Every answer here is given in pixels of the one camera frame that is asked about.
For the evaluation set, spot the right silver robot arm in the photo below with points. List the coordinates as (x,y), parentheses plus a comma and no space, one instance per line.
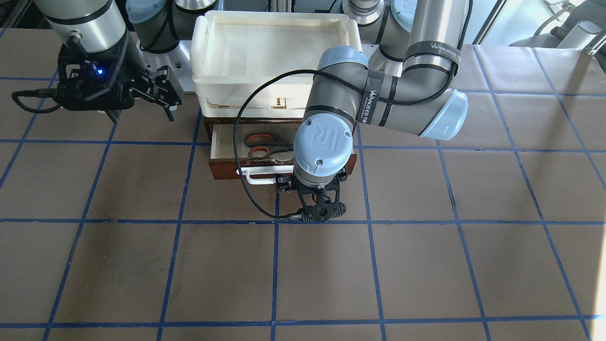
(97,22)

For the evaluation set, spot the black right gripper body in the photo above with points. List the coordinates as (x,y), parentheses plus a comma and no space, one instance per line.
(134,72)

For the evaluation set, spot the white plastic tray with handles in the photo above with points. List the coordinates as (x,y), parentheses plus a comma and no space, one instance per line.
(234,52)

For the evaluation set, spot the wooden drawer with white handle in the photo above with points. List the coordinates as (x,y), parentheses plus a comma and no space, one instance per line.
(222,161)

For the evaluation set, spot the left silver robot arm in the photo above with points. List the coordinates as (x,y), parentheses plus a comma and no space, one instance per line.
(346,90)

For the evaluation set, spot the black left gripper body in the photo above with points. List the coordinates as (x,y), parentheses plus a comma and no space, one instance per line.
(283,183)

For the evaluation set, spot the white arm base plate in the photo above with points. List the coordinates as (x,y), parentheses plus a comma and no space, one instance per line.
(178,60)
(380,61)

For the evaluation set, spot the grey orange handled scissors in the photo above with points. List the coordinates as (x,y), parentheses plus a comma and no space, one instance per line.
(263,145)

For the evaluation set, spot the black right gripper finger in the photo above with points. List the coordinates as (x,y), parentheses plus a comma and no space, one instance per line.
(113,115)
(170,111)

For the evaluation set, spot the dark brown wooden cabinet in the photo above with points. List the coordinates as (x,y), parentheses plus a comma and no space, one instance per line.
(209,122)

